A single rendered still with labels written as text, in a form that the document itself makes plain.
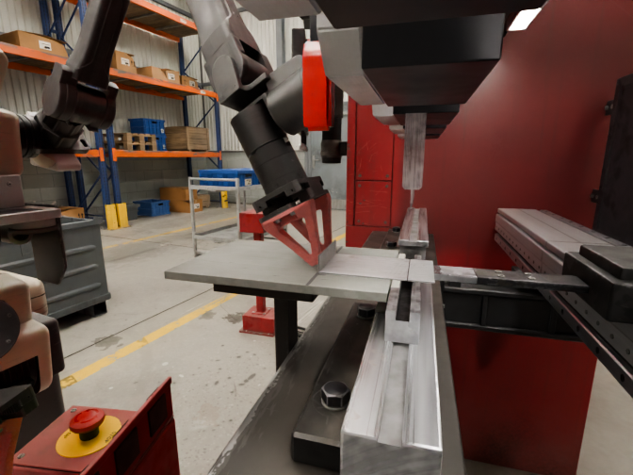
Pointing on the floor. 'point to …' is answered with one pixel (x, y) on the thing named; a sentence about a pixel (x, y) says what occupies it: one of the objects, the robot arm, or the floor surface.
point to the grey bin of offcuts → (56, 304)
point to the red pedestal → (254, 320)
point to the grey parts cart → (223, 226)
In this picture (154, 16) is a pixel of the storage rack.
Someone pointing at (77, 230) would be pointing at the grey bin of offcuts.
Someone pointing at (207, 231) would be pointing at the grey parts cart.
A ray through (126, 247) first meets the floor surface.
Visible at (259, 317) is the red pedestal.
